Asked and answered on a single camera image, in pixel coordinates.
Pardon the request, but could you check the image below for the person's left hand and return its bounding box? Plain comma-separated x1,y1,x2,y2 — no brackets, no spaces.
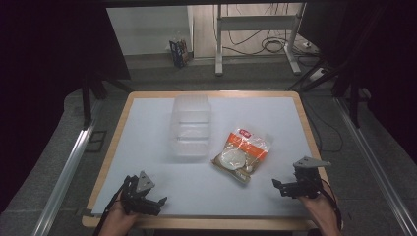
97,192,141,236

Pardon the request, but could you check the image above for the aluminium rail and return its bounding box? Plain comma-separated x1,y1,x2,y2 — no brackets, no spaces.
31,124,96,236
333,97,417,236

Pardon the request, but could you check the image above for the dark curtain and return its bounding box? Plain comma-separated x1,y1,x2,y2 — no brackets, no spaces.
297,0,417,155
0,0,133,214

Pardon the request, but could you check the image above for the clear plastic container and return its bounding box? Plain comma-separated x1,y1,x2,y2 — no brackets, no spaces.
170,93,212,163

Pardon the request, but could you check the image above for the black metal stand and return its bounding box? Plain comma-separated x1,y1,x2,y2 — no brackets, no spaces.
285,58,363,130
80,73,134,130

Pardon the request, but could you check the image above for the black square floor frame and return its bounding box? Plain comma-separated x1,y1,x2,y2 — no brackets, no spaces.
85,130,108,153

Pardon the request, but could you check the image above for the tangle of black floor cables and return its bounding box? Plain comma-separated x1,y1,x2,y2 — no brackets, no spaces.
225,3,321,57

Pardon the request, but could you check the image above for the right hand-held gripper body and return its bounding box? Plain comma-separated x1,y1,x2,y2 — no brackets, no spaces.
292,155,332,200

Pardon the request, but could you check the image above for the dark printed box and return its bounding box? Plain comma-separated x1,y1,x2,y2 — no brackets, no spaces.
168,37,192,70

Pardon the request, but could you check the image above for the white table mat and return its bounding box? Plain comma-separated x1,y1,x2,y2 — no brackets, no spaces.
91,96,321,218

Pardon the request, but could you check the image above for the orange and clear snack packet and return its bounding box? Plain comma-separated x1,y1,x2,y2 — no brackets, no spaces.
210,127,274,185

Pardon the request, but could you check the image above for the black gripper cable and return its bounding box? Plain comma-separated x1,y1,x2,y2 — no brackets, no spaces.
318,182,344,231
92,182,130,236

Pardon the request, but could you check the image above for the white metal stand frame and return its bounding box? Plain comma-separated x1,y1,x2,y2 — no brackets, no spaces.
213,3,308,78

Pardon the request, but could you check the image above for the person's right hand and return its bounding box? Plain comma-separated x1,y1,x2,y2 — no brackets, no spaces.
297,182,344,236

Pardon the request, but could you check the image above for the thin black floor cable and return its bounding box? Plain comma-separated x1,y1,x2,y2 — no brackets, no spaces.
302,98,345,153

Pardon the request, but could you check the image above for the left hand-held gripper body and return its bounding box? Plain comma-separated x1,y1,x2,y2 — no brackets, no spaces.
120,170,157,216

